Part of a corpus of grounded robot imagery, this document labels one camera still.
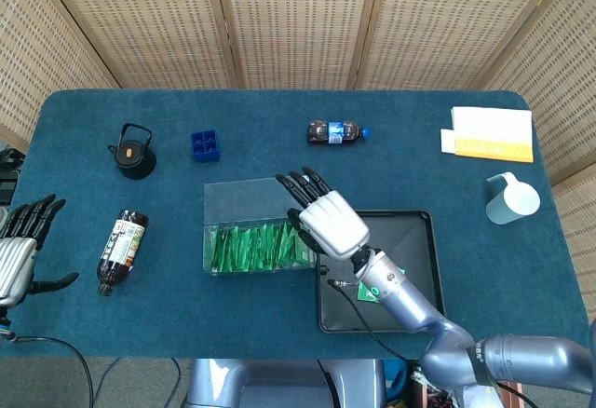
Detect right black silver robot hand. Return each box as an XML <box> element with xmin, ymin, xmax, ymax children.
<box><xmin>275</xmin><ymin>167</ymin><xmax>376</xmax><ymax>275</ymax></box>

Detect black teapot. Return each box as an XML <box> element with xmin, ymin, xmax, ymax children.
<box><xmin>106</xmin><ymin>122</ymin><xmax>158</xmax><ymax>182</ymax></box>

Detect brown tea bottle printed label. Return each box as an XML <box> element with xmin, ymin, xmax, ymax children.
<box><xmin>96</xmin><ymin>209</ymin><xmax>151</xmax><ymax>297</ymax></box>

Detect blue carpet table mat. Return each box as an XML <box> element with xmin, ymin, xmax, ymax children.
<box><xmin>0</xmin><ymin>88</ymin><xmax>590</xmax><ymax>360</ymax></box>

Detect clear box of green sachets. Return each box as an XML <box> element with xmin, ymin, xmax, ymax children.
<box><xmin>202</xmin><ymin>177</ymin><xmax>318</xmax><ymax>277</ymax></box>

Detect white plastic measuring jug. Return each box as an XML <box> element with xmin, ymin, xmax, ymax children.
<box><xmin>485</xmin><ymin>171</ymin><xmax>542</xmax><ymax>225</ymax></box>

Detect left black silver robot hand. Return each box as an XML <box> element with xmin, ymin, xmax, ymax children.
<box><xmin>0</xmin><ymin>193</ymin><xmax>80</xmax><ymax>309</ymax></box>

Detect red-brown box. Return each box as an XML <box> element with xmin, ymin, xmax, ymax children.
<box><xmin>409</xmin><ymin>365</ymin><xmax>462</xmax><ymax>408</ymax></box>

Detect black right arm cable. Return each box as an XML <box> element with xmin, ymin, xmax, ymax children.
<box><xmin>327</xmin><ymin>279</ymin><xmax>536</xmax><ymax>408</ymax></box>

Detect cola bottle with blue cap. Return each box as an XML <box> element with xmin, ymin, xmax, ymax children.
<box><xmin>305</xmin><ymin>120</ymin><xmax>373</xmax><ymax>145</ymax></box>

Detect black equipment beside table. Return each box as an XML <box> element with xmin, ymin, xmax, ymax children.
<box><xmin>0</xmin><ymin>146</ymin><xmax>25</xmax><ymax>207</ymax></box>

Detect white and yellow box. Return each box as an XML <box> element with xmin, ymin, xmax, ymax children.
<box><xmin>440</xmin><ymin>106</ymin><xmax>535</xmax><ymax>165</ymax></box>

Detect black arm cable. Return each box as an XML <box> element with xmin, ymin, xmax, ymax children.
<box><xmin>327</xmin><ymin>279</ymin><xmax>536</xmax><ymax>408</ymax></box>
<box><xmin>0</xmin><ymin>333</ymin><xmax>95</xmax><ymax>408</ymax></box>

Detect green sachet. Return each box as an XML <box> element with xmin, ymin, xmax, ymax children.
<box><xmin>355</xmin><ymin>265</ymin><xmax>407</xmax><ymax>306</ymax></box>

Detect black plastic tray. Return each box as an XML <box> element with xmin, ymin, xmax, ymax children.
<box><xmin>315</xmin><ymin>210</ymin><xmax>447</xmax><ymax>334</ymax></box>

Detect blue floor cable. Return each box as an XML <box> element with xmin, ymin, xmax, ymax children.
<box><xmin>90</xmin><ymin>358</ymin><xmax>123</xmax><ymax>408</ymax></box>

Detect blue four-cell box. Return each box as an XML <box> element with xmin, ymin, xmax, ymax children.
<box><xmin>190</xmin><ymin>129</ymin><xmax>222</xmax><ymax>163</ymax></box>

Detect bamboo folding screen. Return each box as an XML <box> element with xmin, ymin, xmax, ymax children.
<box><xmin>0</xmin><ymin>0</ymin><xmax>596</xmax><ymax>306</ymax></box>

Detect green tea packets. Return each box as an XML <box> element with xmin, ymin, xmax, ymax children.
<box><xmin>208</xmin><ymin>221</ymin><xmax>315</xmax><ymax>273</ymax></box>

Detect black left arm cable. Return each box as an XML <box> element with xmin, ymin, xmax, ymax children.
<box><xmin>0</xmin><ymin>333</ymin><xmax>95</xmax><ymax>408</ymax></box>

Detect blue-grey robot torso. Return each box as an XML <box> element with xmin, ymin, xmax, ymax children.
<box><xmin>185</xmin><ymin>358</ymin><xmax>387</xmax><ymax>408</ymax></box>

